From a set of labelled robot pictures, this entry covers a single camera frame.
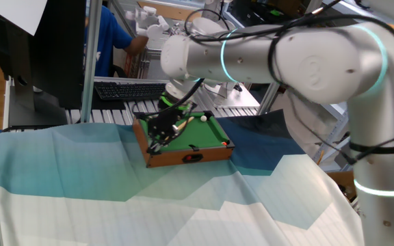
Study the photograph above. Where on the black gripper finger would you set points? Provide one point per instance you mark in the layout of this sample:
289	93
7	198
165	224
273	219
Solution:
169	132
155	140

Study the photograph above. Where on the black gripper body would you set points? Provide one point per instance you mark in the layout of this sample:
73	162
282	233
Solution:
169	118

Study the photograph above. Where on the wooden pool cue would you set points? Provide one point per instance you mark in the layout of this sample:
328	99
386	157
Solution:
186	122

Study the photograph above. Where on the white cue ball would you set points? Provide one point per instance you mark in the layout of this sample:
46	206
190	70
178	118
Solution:
203	118

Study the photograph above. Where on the white teleoperation device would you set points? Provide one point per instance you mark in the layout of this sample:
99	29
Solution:
154	32

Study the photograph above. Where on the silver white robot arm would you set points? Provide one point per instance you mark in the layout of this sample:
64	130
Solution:
251	58

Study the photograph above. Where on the bare person forearm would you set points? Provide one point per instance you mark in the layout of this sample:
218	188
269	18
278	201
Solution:
135	46

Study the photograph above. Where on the mini wooden pool table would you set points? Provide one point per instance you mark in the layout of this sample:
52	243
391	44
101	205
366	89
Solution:
197	136

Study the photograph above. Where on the red pool ball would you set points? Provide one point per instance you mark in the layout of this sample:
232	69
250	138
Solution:
189	158

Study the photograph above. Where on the black keyboard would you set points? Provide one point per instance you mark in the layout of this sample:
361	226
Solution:
128	91

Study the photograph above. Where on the black desk mat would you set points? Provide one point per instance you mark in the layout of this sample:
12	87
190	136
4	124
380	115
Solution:
108	104

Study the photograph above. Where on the person in blue shirt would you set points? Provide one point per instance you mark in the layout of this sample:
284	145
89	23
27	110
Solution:
106	44

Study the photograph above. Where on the blue green white tablecloth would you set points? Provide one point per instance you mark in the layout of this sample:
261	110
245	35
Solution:
80	205

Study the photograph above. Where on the tan wooden board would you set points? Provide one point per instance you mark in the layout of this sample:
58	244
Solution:
178	13

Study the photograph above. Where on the white foam packaging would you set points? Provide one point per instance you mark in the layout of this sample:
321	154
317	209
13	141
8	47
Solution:
279	106

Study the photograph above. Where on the black monitor with stand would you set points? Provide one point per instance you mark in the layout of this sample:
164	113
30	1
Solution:
60	51

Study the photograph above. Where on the cardboard box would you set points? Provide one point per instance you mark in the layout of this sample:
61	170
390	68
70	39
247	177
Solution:
340	179

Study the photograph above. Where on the white paper sheet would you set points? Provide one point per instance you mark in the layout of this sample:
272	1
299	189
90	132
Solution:
15	13

